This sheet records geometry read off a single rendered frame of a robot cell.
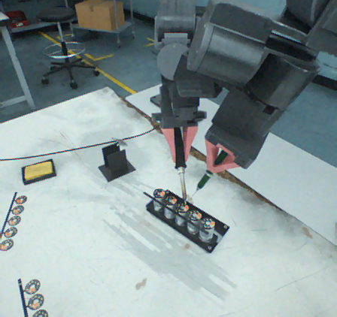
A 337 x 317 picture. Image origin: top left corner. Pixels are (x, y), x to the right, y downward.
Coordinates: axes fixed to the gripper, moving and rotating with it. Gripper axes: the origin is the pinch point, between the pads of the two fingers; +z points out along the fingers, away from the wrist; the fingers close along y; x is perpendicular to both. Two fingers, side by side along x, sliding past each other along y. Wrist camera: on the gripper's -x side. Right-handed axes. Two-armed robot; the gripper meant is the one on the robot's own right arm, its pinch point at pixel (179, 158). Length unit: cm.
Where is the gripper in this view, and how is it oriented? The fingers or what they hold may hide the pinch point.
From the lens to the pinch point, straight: 54.7
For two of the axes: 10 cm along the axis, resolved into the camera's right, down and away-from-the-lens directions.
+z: 0.5, 9.8, 2.1
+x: -1.0, -2.0, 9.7
